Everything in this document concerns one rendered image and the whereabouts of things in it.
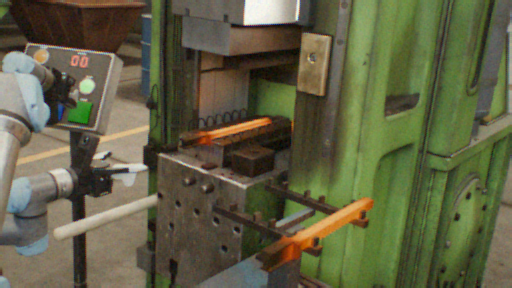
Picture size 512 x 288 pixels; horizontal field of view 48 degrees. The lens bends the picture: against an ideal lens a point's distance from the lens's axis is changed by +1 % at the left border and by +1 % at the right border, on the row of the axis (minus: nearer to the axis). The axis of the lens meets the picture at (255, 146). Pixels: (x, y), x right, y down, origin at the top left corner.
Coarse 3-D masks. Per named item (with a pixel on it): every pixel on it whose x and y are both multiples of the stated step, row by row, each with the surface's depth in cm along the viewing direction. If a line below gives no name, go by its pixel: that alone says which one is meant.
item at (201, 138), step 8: (256, 120) 200; (264, 120) 201; (224, 128) 187; (232, 128) 188; (240, 128) 191; (192, 136) 175; (200, 136) 176; (208, 136) 178; (216, 136) 182; (184, 144) 172; (192, 144) 175; (200, 144) 177; (208, 144) 178
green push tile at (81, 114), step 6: (78, 102) 194; (84, 102) 193; (78, 108) 193; (84, 108) 193; (90, 108) 192; (72, 114) 193; (78, 114) 192; (84, 114) 192; (72, 120) 192; (78, 120) 192; (84, 120) 192
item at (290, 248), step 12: (360, 204) 143; (372, 204) 146; (336, 216) 135; (348, 216) 136; (312, 228) 128; (324, 228) 128; (336, 228) 133; (288, 240) 119; (300, 240) 121; (264, 252) 114; (276, 252) 114; (288, 252) 119; (264, 264) 114; (276, 264) 116
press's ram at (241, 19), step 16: (176, 0) 176; (192, 0) 172; (208, 0) 168; (224, 0) 164; (240, 0) 160; (256, 0) 163; (272, 0) 169; (288, 0) 175; (192, 16) 173; (208, 16) 169; (224, 16) 166; (240, 16) 162; (256, 16) 165; (272, 16) 171; (288, 16) 177
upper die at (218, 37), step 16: (192, 32) 175; (208, 32) 170; (224, 32) 167; (240, 32) 169; (256, 32) 175; (272, 32) 181; (288, 32) 188; (208, 48) 172; (224, 48) 168; (240, 48) 171; (256, 48) 177; (272, 48) 183; (288, 48) 190
